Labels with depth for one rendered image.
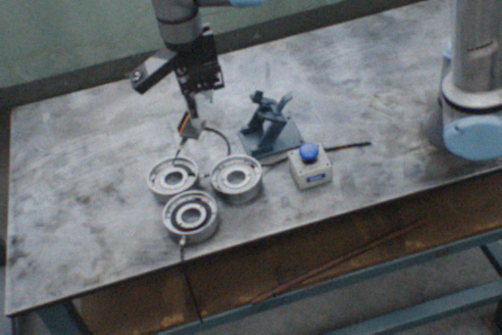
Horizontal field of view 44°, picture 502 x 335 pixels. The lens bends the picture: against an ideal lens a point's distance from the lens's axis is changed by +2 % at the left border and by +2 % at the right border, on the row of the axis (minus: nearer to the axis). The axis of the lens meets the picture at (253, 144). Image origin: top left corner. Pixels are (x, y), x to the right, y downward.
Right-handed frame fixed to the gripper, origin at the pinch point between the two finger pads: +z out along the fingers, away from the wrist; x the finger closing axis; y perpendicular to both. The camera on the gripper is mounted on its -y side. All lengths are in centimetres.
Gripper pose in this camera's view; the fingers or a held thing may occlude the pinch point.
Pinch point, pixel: (193, 120)
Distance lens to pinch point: 121.3
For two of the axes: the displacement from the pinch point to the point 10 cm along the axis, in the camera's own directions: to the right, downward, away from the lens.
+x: -2.9, -6.4, 7.1
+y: 9.5, -2.9, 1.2
